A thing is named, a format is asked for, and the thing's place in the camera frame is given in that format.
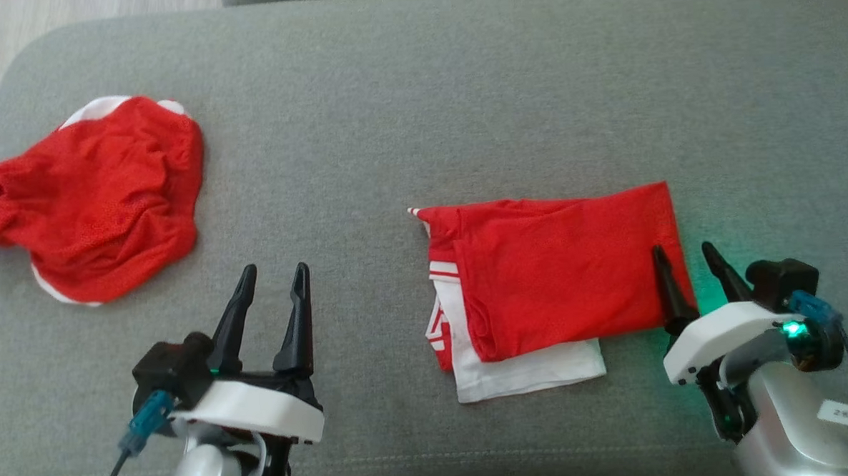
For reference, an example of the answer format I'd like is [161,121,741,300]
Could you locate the red tee striped white sleeves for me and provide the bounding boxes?
[406,179,702,407]

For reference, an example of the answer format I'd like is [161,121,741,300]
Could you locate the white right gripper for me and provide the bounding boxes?
[651,239,789,387]

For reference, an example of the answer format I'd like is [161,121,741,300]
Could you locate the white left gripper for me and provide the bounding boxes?
[163,261,326,450]

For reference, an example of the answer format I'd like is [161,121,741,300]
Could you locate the white label sticker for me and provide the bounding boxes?
[816,397,848,430]

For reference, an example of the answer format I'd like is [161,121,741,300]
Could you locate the red mesh jersey white hem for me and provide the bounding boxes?
[0,91,212,312]

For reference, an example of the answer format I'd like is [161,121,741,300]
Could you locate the cable blue connector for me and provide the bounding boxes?
[93,389,178,476]
[787,288,848,404]

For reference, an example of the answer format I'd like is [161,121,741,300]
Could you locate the right cable blue connector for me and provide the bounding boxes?
[787,288,848,404]

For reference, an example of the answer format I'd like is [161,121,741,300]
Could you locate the left cable blue connector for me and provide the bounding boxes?
[93,389,178,476]

